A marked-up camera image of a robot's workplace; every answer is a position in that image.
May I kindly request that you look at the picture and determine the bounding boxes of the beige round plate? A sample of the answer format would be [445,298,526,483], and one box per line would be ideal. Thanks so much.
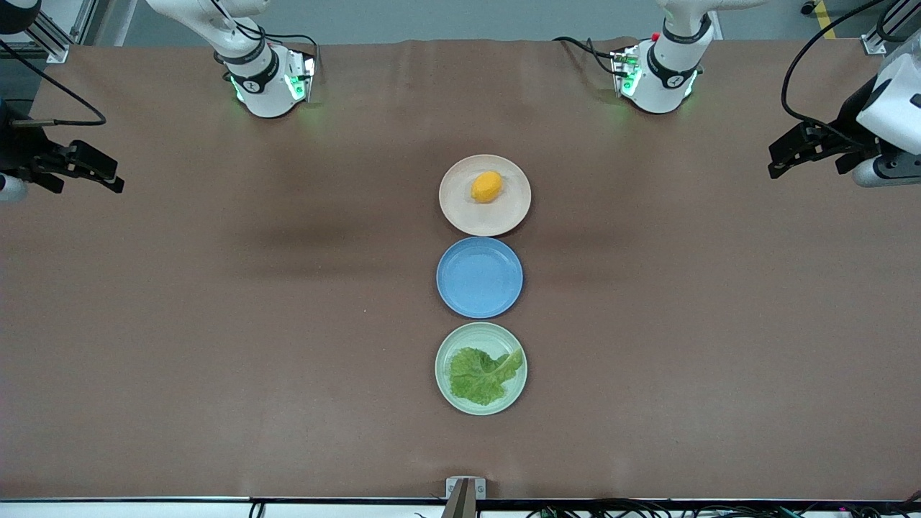
[438,154,532,237]

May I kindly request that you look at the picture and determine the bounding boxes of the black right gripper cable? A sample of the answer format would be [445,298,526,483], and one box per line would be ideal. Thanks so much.
[0,40,108,128]

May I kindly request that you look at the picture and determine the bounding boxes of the yellow lemon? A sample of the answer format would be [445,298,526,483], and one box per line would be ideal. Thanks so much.
[471,171,504,204]

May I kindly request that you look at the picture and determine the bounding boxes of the light green round plate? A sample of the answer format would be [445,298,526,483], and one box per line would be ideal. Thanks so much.
[434,322,529,417]

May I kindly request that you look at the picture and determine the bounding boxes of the black arm base cable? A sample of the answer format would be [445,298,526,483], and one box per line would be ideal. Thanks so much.
[552,35,622,77]
[209,0,322,81]

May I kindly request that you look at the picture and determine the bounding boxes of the black right arm base cable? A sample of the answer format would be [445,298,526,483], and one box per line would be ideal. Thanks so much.
[209,0,322,81]

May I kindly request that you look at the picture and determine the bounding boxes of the brown table cover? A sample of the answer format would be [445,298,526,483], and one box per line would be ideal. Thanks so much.
[0,38,921,502]

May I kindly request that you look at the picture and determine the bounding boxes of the tangled black cables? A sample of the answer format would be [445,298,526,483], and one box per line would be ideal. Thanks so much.
[524,495,921,518]

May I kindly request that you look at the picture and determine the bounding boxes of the blue round plate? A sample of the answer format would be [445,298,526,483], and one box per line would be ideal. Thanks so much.
[435,236,525,319]

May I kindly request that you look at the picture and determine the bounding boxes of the aluminium frame profile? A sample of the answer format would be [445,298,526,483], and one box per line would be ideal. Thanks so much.
[861,0,909,56]
[25,0,73,65]

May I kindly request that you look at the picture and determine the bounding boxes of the black left arm base cable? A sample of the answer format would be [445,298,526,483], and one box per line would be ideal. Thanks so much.
[552,35,622,77]

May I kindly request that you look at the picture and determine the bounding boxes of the white table edge strip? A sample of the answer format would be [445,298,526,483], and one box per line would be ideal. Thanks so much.
[0,498,921,518]

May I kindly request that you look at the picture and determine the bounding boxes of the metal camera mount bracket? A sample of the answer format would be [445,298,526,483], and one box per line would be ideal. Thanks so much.
[440,476,487,518]

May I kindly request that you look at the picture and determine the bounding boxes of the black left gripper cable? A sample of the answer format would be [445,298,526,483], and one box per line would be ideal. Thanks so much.
[781,0,887,143]

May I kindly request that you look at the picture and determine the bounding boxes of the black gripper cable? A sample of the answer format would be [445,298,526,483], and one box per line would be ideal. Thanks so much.
[0,40,108,128]
[781,0,887,143]

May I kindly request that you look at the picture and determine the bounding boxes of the green lettuce leaf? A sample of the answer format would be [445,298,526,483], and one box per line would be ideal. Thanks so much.
[448,347,525,406]

